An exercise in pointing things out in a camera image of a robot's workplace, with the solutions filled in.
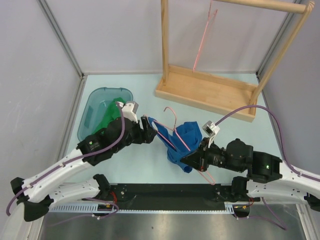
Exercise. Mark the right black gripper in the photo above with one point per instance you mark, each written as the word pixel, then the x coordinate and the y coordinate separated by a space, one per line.
pixel 199 160

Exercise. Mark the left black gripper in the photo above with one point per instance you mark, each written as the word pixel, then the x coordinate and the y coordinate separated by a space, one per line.
pixel 146 135

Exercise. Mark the blue tank top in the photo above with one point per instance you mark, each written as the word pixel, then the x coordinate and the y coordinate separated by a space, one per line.
pixel 182 142

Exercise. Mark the green tank top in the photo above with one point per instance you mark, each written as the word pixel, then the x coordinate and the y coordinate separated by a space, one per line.
pixel 112 112

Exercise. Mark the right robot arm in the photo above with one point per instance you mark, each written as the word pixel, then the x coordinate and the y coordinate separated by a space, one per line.
pixel 268 177

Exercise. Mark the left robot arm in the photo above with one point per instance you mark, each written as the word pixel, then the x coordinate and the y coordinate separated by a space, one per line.
pixel 42 192

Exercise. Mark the teal plastic bin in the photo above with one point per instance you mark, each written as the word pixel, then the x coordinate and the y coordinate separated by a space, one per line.
pixel 96 106

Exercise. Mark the wooden clothes rack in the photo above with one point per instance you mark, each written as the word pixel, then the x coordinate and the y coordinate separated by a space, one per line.
pixel 216 93

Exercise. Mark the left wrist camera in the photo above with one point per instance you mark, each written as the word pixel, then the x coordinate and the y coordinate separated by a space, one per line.
pixel 129 110

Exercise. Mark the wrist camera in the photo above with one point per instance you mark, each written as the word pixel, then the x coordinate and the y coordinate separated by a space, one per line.
pixel 211 129
pixel 129 110

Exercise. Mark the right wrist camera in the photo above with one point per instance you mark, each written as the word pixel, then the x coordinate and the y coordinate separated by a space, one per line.
pixel 211 129

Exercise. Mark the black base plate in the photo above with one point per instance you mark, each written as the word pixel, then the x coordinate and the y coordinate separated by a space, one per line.
pixel 174 197

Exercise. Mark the aluminium frame post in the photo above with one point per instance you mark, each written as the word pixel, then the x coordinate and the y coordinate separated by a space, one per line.
pixel 49 15

